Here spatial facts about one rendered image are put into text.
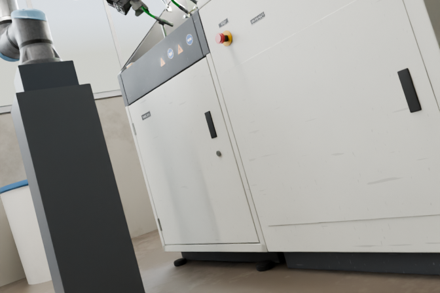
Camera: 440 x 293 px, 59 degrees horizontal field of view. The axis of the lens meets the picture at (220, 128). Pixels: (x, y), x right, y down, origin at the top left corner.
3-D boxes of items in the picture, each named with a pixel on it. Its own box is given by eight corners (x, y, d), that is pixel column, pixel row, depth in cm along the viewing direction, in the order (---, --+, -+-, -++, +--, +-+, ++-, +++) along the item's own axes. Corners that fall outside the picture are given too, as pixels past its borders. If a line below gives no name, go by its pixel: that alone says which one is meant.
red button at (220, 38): (215, 48, 129) (211, 34, 130) (224, 48, 132) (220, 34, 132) (224, 42, 125) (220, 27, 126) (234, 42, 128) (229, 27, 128)
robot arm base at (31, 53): (21, 65, 130) (14, 38, 131) (18, 80, 143) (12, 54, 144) (68, 61, 139) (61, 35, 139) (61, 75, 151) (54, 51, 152)
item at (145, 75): (128, 104, 187) (120, 73, 189) (136, 103, 190) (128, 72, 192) (203, 56, 141) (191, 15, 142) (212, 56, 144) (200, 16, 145)
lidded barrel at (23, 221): (93, 254, 289) (73, 172, 294) (110, 259, 246) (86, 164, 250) (18, 281, 262) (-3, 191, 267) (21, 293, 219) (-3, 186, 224)
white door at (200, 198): (163, 245, 183) (126, 106, 188) (167, 243, 184) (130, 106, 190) (258, 243, 134) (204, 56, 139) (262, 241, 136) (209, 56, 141)
